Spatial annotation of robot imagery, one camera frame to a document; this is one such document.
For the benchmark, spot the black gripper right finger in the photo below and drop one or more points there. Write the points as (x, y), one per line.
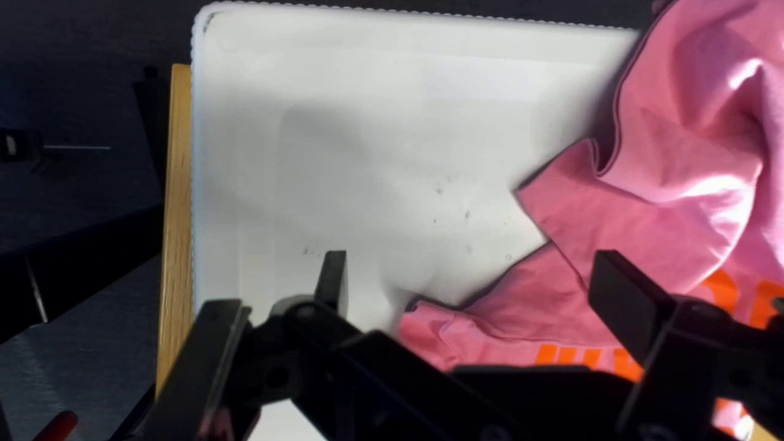
(694, 358)

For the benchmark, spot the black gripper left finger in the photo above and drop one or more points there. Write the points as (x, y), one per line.
(221, 369)

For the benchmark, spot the white plastic laundry basket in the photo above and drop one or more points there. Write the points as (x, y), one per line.
(368, 147)

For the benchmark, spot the pink shirt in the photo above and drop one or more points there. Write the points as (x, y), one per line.
(676, 186)

